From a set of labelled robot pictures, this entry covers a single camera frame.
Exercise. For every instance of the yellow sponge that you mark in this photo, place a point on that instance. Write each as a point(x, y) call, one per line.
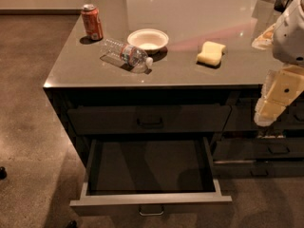
point(211, 53)

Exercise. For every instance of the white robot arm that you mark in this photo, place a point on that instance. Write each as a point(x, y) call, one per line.
point(286, 40)

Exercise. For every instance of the dark grey cabinet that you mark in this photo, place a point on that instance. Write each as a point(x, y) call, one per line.
point(81, 78)

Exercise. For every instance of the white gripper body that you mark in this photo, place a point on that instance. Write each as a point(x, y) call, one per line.
point(291, 38)

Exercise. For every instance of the drawer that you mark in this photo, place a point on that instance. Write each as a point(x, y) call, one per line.
point(96, 120)
point(242, 117)
point(259, 169)
point(150, 178)
point(259, 149)

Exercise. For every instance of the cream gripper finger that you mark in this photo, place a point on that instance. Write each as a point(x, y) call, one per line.
point(265, 39)
point(267, 111)

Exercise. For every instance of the black floor object left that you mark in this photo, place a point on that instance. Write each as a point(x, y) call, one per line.
point(3, 173)

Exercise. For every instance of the black floor object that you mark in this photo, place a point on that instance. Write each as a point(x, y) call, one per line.
point(3, 173)
point(72, 224)

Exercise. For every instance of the orange soda can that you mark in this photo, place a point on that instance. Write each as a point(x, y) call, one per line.
point(92, 22)

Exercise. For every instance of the black floor object bottom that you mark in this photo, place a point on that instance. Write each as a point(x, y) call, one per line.
point(72, 224)

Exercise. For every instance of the white paper bowl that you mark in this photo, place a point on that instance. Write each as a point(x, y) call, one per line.
point(148, 39)

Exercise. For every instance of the clear plastic water bottle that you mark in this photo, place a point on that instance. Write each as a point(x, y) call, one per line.
point(122, 54)

